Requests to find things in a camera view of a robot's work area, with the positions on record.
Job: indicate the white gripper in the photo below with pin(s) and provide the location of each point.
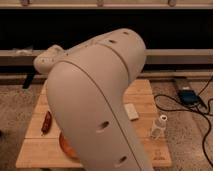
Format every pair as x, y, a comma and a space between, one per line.
45, 61

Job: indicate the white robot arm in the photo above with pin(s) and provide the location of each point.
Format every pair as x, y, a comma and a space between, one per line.
85, 89

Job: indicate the dark red snack bar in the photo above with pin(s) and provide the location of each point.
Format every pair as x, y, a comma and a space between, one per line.
46, 123

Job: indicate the wooden table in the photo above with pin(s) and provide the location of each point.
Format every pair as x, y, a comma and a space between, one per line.
43, 151

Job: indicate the orange bowl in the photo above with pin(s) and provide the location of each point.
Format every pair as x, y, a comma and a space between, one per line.
66, 148

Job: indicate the black power adapter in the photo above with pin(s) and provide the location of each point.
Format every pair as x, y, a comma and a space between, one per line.
188, 97

